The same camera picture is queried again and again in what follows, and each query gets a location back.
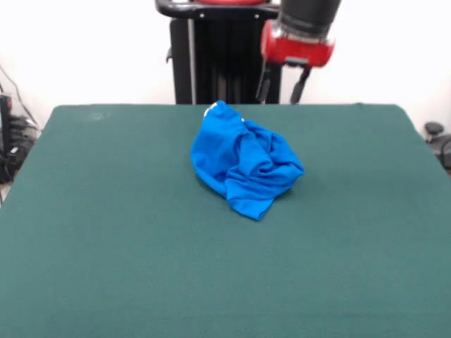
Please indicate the black office chair base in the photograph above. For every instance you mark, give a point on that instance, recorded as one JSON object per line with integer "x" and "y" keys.
{"x": 440, "y": 141}

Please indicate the blue printed shirt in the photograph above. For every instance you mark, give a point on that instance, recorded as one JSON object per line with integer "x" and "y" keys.
{"x": 225, "y": 155}

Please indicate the black box device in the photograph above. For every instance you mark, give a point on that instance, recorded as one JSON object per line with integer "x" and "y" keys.
{"x": 5, "y": 119}

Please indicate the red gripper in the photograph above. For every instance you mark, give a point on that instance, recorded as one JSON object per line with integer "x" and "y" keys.
{"x": 296, "y": 49}

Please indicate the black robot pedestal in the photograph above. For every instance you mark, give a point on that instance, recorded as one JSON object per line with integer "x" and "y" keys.
{"x": 229, "y": 53}

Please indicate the dark green table cloth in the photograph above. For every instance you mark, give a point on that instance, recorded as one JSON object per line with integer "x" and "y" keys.
{"x": 141, "y": 246}

